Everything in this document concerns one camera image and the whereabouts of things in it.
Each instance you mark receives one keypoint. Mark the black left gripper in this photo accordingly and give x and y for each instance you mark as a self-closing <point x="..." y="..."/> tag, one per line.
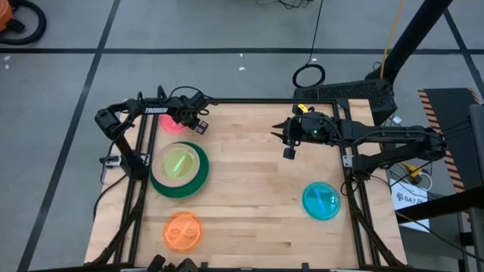
<point x="189" y="109"/>

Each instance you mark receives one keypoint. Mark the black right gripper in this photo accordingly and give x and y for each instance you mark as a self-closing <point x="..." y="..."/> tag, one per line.
<point x="308" y="130"/>

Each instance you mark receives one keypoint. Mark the small translucent red plate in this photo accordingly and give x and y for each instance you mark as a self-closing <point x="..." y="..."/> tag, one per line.
<point x="170" y="124"/>

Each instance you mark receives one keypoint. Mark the small translucent green plate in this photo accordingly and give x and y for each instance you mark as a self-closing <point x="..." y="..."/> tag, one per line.
<point x="178" y="165"/>

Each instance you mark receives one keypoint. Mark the salmon pink plate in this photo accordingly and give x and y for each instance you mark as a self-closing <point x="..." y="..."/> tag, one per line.
<point x="157" y="166"/>

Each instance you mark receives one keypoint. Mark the large dark green plate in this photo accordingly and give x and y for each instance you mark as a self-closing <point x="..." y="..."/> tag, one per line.
<point x="200" y="177"/>

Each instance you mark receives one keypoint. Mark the small translucent cyan plate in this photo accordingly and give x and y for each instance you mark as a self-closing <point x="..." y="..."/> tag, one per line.
<point x="321" y="201"/>

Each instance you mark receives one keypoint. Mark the small translucent orange plate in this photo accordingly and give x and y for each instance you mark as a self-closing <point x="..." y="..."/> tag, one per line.
<point x="182" y="232"/>

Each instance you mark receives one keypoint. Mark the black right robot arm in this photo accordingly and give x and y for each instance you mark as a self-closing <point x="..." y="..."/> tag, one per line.
<point x="378" y="132"/>

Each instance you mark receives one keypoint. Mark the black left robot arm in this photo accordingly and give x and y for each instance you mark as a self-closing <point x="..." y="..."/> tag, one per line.
<point x="155" y="110"/>

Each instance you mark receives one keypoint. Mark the yellow tag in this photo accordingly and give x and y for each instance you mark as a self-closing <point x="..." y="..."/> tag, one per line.
<point x="301" y="109"/>

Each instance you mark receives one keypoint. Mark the white power adapter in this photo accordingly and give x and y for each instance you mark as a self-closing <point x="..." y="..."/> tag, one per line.
<point x="397" y="120"/>

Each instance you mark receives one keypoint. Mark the black mechanical device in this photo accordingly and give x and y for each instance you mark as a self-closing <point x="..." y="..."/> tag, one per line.
<point x="181" y="265"/>

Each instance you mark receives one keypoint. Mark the black slanted pole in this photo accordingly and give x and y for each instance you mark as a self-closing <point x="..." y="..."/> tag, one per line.
<point x="412" y="38"/>

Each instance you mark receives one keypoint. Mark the black hazard-striped cart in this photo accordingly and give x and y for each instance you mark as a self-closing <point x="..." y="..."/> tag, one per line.
<point x="450" y="109"/>

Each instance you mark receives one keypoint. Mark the black diagonal beam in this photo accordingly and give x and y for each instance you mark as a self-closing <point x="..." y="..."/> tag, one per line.
<point x="446" y="204"/>

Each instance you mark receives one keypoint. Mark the orange vacuum cleaner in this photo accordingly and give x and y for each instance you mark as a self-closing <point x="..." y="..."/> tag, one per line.
<point x="4" y="15"/>

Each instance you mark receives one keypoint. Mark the black aluminium table frame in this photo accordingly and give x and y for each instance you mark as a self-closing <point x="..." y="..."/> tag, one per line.
<point x="246" y="101"/>

